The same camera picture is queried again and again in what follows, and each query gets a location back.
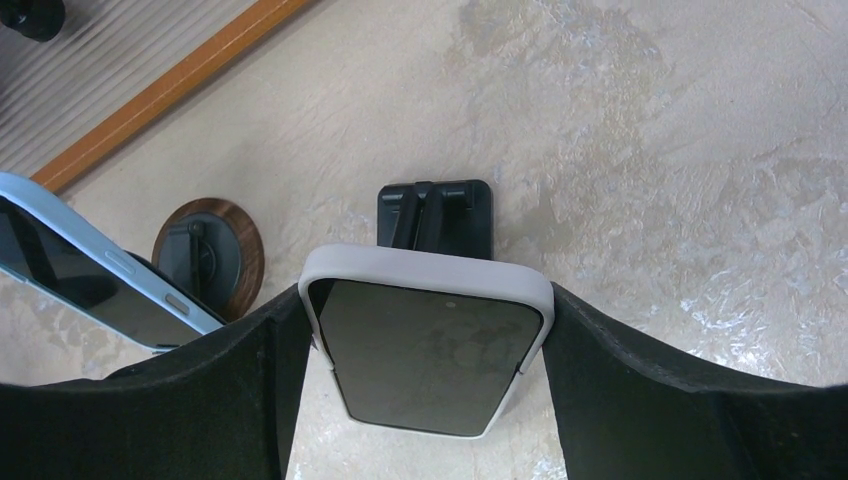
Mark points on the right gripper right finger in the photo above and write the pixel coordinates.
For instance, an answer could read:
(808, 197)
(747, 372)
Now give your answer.
(629, 406)

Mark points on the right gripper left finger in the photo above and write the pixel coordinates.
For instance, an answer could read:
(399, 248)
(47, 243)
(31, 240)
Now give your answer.
(224, 406)

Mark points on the phone with white case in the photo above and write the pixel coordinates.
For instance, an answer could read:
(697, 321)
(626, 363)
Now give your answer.
(424, 342)

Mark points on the phone with blue case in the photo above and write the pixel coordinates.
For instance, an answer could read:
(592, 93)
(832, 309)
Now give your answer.
(48, 245)

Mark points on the black folding phone stand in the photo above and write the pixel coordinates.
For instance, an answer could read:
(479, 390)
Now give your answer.
(451, 218)
(211, 251)

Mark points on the orange wooden shelf rack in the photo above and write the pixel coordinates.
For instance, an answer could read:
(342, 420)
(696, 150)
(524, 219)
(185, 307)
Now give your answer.
(113, 68)

